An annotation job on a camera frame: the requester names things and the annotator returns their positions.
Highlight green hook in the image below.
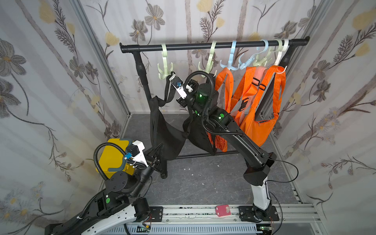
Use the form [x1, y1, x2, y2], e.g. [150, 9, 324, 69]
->
[157, 44, 173, 80]
[198, 41, 217, 74]
[253, 39, 284, 67]

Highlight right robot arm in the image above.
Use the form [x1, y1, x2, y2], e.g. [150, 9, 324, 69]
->
[169, 71, 277, 223]

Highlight yellow storage box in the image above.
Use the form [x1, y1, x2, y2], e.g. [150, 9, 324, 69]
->
[99, 146, 135, 179]

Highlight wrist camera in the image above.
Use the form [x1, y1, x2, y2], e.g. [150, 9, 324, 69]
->
[124, 141, 148, 169]
[169, 73, 187, 99]

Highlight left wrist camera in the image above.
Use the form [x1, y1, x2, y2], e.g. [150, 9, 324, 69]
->
[124, 141, 148, 169]

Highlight aluminium rail base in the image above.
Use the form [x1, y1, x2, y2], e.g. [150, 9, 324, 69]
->
[79, 204, 324, 235]

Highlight blue hook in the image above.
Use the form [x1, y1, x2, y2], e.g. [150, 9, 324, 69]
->
[219, 41, 240, 71]
[238, 39, 269, 70]

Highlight black crescent bag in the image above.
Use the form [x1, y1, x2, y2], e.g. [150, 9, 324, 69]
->
[183, 116, 216, 155]

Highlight blue hook left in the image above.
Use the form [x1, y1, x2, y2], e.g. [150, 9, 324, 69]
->
[219, 41, 240, 71]

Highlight green hook right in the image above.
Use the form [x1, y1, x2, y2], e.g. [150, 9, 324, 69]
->
[253, 39, 284, 67]

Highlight white cable duct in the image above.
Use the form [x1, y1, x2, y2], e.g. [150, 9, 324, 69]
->
[87, 224, 263, 235]

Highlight pink crescent bag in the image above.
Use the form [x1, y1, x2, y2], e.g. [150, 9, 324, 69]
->
[252, 66, 266, 87]

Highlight dark orange waist bag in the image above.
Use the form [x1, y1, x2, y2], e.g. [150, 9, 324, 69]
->
[207, 68, 234, 152]
[230, 67, 260, 125]

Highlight black clothes rack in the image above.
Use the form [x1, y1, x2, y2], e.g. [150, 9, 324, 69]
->
[119, 36, 310, 179]

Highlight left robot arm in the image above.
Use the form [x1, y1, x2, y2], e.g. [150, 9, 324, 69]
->
[44, 141, 164, 235]

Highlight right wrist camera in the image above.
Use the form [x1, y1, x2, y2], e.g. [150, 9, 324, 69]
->
[169, 73, 187, 99]

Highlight bright orange crescent bag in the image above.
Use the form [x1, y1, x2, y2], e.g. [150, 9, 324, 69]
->
[240, 65, 286, 146]

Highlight green hook far left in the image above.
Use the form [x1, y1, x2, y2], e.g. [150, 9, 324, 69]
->
[157, 44, 173, 80]

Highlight pink tag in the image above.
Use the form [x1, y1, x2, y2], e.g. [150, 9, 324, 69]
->
[215, 205, 231, 217]

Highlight blue hook right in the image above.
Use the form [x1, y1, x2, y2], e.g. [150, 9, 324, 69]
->
[238, 39, 269, 70]

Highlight white hook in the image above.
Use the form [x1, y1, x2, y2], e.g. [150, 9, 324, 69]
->
[274, 39, 290, 74]

